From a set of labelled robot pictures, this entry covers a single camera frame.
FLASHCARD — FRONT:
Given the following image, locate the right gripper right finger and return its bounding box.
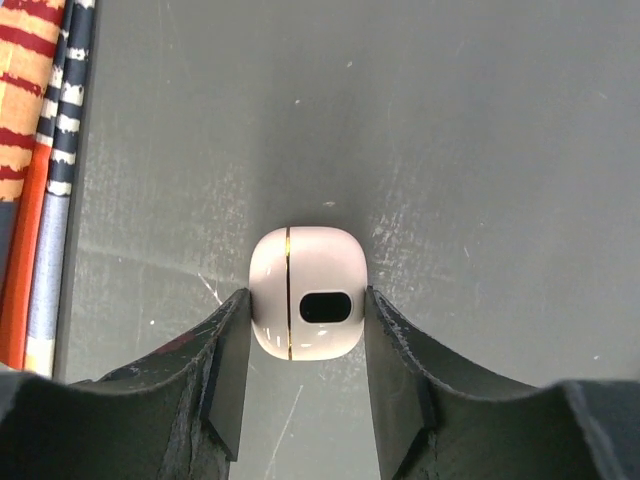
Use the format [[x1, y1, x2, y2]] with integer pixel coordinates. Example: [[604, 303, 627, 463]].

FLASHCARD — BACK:
[[364, 285, 561, 480]]

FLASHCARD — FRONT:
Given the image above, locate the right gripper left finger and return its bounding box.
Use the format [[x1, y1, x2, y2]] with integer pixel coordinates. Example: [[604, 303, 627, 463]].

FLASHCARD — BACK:
[[64, 287, 252, 480]]

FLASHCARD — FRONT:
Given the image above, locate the pink earbud case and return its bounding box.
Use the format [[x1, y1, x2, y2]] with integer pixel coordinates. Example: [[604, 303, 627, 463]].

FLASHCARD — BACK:
[[249, 226, 368, 361]]

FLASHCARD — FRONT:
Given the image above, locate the patchwork placemat cloth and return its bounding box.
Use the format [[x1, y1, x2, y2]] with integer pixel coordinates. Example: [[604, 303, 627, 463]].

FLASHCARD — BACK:
[[1, 1, 96, 377]]

